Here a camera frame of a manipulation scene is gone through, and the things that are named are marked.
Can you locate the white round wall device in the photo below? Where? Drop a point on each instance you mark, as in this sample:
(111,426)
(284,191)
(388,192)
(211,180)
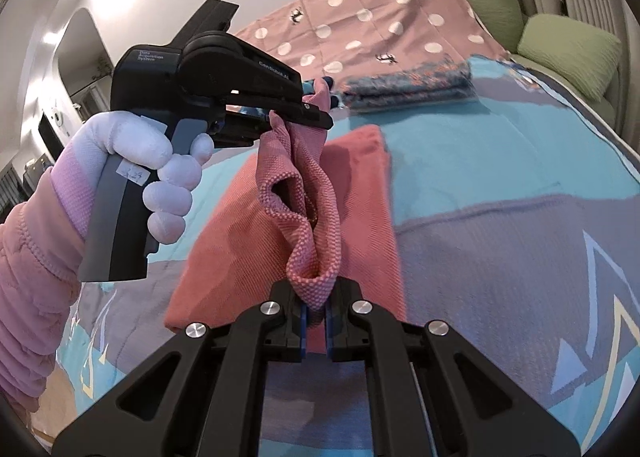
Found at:
(57,119)

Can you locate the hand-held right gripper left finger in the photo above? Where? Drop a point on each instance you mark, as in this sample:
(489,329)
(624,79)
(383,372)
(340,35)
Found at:
(304,332)

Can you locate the blue grey patterned bed cover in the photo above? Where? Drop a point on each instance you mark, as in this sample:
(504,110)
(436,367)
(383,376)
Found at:
(500,187)

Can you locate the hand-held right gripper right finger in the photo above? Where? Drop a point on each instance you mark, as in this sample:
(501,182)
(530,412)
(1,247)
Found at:
(329,332)

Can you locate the mauve polka dot sheet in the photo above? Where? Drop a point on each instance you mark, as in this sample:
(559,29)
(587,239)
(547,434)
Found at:
(375,17)

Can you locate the person's left hand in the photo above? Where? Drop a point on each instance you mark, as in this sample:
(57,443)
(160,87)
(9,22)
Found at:
(130,137)

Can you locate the salmon pink knit shirt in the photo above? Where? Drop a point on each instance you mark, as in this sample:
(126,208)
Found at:
(360,217)

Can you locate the green cushion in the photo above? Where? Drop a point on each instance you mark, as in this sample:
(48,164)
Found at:
(490,12)
(570,54)

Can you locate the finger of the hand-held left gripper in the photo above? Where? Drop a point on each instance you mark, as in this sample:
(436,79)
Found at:
(310,116)

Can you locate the fuzzy multicolour folded blanket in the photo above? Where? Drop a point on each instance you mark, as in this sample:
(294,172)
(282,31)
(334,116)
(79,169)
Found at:
(410,87)

